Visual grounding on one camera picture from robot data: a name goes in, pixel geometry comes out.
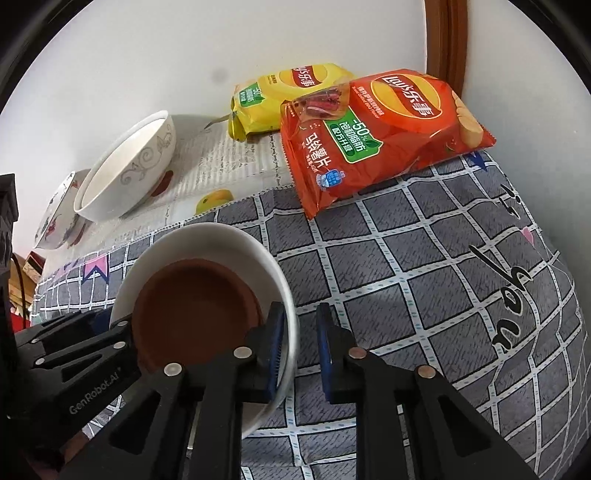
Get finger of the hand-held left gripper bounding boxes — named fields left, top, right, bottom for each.
left=14, top=308, right=112, bottom=347
left=30, top=318, right=136, bottom=372

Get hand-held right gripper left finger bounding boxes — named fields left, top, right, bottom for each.
left=58, top=302, right=287, bottom=480

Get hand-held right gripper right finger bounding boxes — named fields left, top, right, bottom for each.
left=316, top=302, right=541, bottom=480

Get plain white bowl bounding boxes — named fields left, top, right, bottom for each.
left=109, top=222, right=296, bottom=439

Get small brown bowl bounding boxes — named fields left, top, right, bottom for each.
left=131, top=258, right=266, bottom=377

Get blue patterned footed bowl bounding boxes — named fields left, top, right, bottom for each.
left=34, top=169, right=93, bottom=251

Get grey checkered star blanket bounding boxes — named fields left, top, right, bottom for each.
left=34, top=150, right=591, bottom=480

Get large white scroll-patterned bowl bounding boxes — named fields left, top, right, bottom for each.
left=74, top=110, right=177, bottom=222

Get red chip bag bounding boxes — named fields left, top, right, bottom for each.
left=280, top=70, right=497, bottom=220

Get yellow chip bag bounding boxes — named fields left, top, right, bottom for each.
left=229, top=63, right=356, bottom=140

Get brown wooden door frame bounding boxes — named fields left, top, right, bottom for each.
left=424, top=0, right=472, bottom=97

